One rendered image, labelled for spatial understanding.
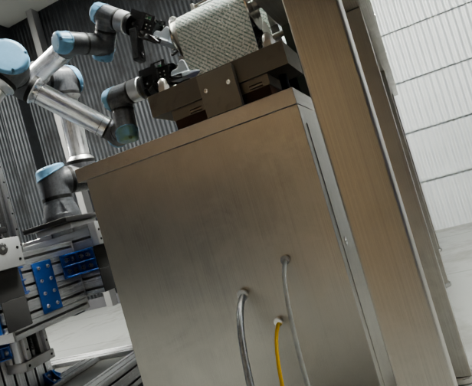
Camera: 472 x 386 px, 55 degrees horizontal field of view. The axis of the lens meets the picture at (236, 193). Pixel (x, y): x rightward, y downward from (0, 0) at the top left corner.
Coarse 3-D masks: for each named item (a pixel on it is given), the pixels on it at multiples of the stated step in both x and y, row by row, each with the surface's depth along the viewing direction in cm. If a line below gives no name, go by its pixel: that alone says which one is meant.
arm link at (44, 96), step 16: (32, 80) 151; (16, 96) 152; (32, 96) 152; (48, 96) 153; (64, 96) 156; (64, 112) 155; (80, 112) 156; (96, 112) 159; (96, 128) 159; (112, 144) 165
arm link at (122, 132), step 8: (112, 112) 151; (120, 112) 149; (128, 112) 150; (120, 120) 149; (128, 120) 150; (112, 128) 155; (120, 128) 149; (128, 128) 149; (136, 128) 152; (120, 136) 149; (128, 136) 149; (136, 136) 151
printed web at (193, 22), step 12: (216, 0) 139; (228, 0) 136; (240, 0) 134; (192, 12) 142; (204, 12) 139; (216, 12) 137; (228, 12) 136; (240, 12) 135; (264, 12) 156; (180, 24) 142; (192, 24) 140; (204, 24) 139; (216, 24) 138; (276, 24) 170; (180, 36) 142
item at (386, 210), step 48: (288, 0) 52; (336, 0) 51; (336, 48) 51; (336, 96) 51; (384, 96) 134; (336, 144) 52; (384, 144) 53; (384, 192) 50; (384, 240) 50; (432, 240) 230; (384, 288) 51; (432, 288) 133; (384, 336) 51; (432, 336) 49; (432, 384) 50
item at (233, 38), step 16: (240, 16) 134; (208, 32) 138; (224, 32) 137; (240, 32) 135; (192, 48) 141; (208, 48) 139; (224, 48) 137; (240, 48) 135; (256, 48) 134; (192, 64) 141; (208, 64) 139
